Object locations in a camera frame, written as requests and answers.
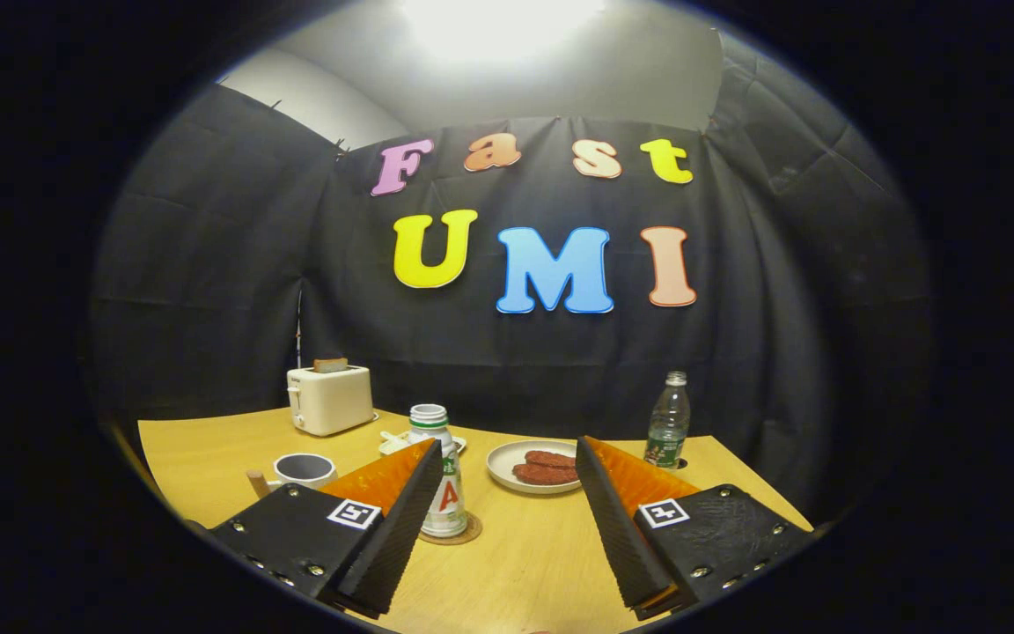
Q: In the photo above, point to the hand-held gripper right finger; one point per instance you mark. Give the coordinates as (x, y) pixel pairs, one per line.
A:
(621, 528)

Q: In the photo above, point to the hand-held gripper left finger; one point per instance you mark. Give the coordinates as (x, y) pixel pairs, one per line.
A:
(397, 528)

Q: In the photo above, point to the white juice bottle green label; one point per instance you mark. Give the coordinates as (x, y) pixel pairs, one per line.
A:
(450, 502)

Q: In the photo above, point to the round wooden coaster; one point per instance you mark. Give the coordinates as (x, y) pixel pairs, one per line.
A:
(473, 531)

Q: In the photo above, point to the clear plastic water bottle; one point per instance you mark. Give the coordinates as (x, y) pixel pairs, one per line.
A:
(667, 431)

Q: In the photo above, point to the white divided dish with beans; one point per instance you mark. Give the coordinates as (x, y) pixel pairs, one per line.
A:
(393, 443)

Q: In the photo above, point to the reddish meat slice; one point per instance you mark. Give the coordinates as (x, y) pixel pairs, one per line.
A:
(542, 475)
(551, 458)

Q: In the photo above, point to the wooden table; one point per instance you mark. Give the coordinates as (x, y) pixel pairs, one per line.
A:
(525, 546)

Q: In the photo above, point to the white round plate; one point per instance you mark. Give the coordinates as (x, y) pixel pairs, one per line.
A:
(500, 462)

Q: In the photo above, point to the cream toaster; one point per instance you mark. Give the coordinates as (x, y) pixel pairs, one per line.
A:
(331, 401)

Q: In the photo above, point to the brown toast slice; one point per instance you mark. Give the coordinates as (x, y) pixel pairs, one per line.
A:
(331, 364)

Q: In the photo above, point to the black backdrop cloth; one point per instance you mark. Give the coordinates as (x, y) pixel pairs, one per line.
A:
(208, 264)

